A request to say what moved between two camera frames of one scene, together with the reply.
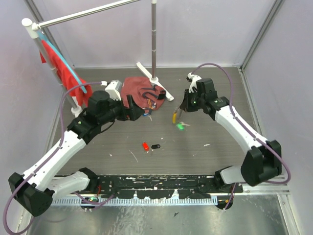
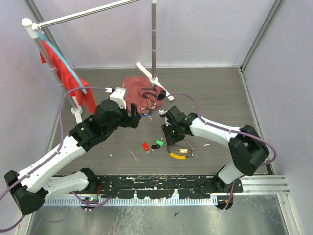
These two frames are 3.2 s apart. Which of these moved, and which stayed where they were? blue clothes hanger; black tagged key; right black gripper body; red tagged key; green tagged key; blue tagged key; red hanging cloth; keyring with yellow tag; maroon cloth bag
Moved: keyring with yellow tag; green tagged key; right black gripper body
Stayed: blue tagged key; blue clothes hanger; red tagged key; maroon cloth bag; black tagged key; red hanging cloth
